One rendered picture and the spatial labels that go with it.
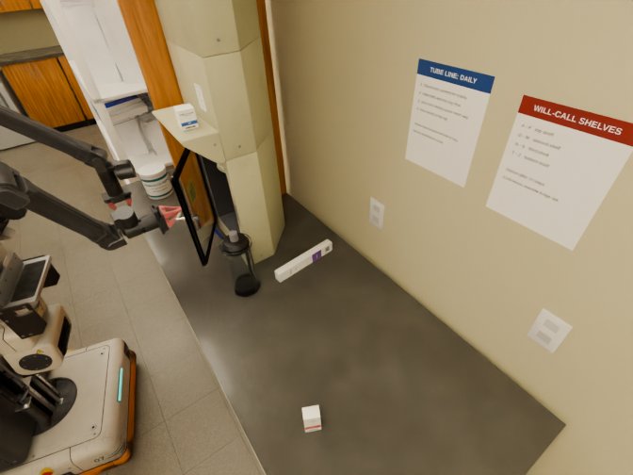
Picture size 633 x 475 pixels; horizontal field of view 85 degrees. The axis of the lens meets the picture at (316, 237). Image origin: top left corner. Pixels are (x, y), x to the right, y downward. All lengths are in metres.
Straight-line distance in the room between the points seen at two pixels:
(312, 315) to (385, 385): 0.34
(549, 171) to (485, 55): 0.28
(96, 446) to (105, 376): 0.34
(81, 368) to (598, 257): 2.22
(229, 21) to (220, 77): 0.14
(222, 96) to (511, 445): 1.21
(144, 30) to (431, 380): 1.40
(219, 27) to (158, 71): 0.41
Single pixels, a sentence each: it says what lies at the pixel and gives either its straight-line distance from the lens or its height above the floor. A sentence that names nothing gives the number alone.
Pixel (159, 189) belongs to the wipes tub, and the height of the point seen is 1.00.
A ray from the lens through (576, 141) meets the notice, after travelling 0.84.
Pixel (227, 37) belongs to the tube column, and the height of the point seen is 1.75.
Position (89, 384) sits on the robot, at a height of 0.28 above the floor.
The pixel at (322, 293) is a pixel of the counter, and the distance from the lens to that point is 1.29.
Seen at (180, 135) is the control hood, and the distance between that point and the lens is 1.14.
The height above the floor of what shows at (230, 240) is 1.18.
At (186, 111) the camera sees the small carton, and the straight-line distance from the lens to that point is 1.15.
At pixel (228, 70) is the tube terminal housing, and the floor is 1.67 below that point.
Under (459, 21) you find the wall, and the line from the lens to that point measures 0.93.
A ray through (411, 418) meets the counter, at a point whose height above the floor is 0.94.
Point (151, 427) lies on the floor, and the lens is 2.28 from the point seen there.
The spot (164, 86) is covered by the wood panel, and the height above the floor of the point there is 1.56.
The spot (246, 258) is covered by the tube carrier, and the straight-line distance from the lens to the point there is 1.20.
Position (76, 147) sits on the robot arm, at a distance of 1.52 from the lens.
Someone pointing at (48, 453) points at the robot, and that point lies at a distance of 2.13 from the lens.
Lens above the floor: 1.93
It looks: 41 degrees down
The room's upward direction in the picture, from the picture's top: 3 degrees counter-clockwise
